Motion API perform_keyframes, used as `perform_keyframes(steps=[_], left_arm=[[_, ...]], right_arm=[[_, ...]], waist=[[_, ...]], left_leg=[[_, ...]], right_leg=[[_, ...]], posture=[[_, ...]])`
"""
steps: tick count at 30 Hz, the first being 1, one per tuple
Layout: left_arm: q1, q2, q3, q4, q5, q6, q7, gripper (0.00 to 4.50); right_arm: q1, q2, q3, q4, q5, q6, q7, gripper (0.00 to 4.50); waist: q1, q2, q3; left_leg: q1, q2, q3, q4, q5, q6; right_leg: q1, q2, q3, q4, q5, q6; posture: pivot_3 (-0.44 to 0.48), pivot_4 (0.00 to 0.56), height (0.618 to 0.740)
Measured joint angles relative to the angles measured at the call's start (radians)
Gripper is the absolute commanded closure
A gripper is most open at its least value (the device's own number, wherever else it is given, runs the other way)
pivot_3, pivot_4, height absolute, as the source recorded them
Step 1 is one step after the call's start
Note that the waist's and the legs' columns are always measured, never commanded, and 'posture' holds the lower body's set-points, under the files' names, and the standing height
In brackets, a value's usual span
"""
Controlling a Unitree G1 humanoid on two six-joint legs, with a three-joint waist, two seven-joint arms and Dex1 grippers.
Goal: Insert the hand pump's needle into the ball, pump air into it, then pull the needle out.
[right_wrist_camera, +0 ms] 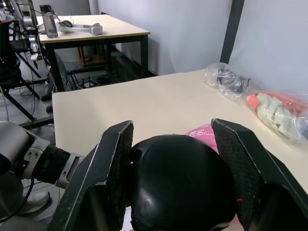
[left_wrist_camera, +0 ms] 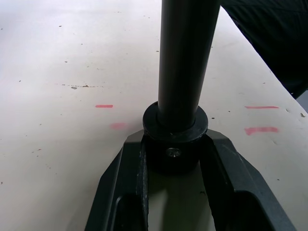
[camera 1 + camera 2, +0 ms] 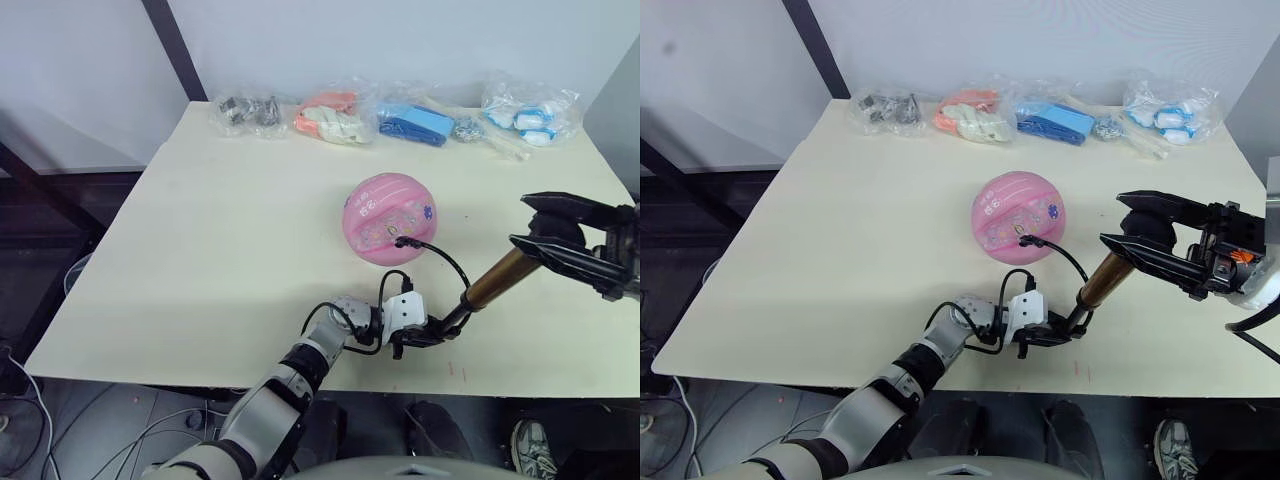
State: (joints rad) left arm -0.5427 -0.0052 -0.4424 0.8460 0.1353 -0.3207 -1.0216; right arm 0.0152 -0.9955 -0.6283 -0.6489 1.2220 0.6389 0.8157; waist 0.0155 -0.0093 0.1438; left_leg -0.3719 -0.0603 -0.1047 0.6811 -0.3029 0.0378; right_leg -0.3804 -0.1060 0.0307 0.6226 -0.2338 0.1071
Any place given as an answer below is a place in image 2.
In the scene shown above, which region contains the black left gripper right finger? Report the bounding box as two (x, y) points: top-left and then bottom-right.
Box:
(198, 129), (296, 231)

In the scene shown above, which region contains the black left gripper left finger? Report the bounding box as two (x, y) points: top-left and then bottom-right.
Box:
(83, 131), (150, 231)

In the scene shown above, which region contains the person in dark clothing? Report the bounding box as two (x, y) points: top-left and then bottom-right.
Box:
(218, 0), (308, 99)

